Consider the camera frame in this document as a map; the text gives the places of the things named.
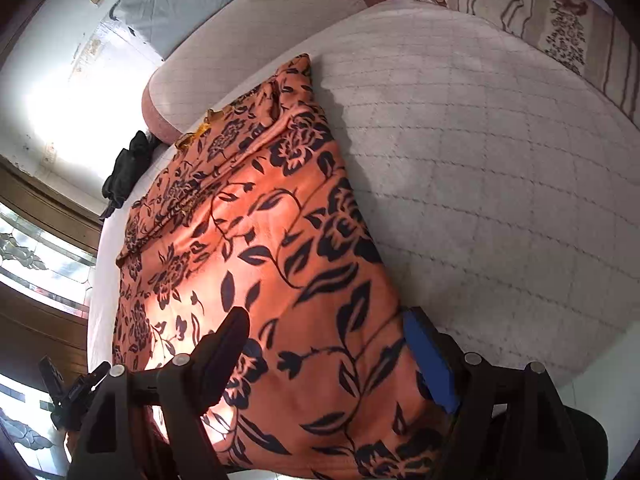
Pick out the orange black floral garment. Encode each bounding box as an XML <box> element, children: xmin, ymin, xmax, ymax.
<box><xmin>112</xmin><ymin>52</ymin><xmax>458</xmax><ymax>480</ymax></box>

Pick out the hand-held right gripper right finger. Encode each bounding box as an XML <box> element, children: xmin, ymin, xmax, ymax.
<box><xmin>401</xmin><ymin>306</ymin><xmax>576</xmax><ymax>480</ymax></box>

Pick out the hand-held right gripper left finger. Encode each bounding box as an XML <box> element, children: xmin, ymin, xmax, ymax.
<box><xmin>67</xmin><ymin>306</ymin><xmax>251</xmax><ymax>480</ymax></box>

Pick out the pink bolster cushion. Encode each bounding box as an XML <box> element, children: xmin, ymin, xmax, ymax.
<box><xmin>142</xmin><ymin>0</ymin><xmax>396</xmax><ymax>143</ymax></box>

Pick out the black cloth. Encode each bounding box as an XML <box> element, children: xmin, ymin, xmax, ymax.
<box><xmin>99</xmin><ymin>130</ymin><xmax>163</xmax><ymax>220</ymax></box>

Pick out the white quilted bed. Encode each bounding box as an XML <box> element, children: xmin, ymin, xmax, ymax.
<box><xmin>87</xmin><ymin>0</ymin><xmax>640</xmax><ymax>480</ymax></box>

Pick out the grey-blue pillow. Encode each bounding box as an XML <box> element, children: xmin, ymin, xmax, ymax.
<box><xmin>111</xmin><ymin>0</ymin><xmax>261</xmax><ymax>58</ymax></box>

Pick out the striped floral pillow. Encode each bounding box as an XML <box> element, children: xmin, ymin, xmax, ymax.
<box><xmin>392</xmin><ymin>0</ymin><xmax>640</xmax><ymax>128</ymax></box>

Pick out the wooden door with glass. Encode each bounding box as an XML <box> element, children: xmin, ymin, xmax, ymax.
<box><xmin>0</xmin><ymin>155</ymin><xmax>107</xmax><ymax>480</ymax></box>

